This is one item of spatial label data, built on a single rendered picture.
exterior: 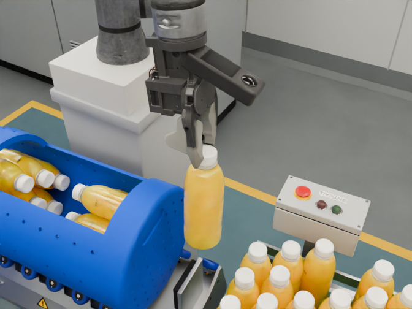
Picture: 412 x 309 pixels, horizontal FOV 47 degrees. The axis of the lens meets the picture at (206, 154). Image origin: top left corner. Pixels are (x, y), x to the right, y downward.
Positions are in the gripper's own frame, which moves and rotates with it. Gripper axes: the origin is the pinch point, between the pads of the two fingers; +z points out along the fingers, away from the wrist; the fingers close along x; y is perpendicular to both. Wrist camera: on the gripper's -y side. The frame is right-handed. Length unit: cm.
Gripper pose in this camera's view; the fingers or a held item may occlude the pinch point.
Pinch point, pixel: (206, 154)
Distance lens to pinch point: 76.6
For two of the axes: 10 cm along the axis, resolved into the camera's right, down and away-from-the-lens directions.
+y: -9.1, -1.6, 3.8
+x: -4.0, 5.2, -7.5
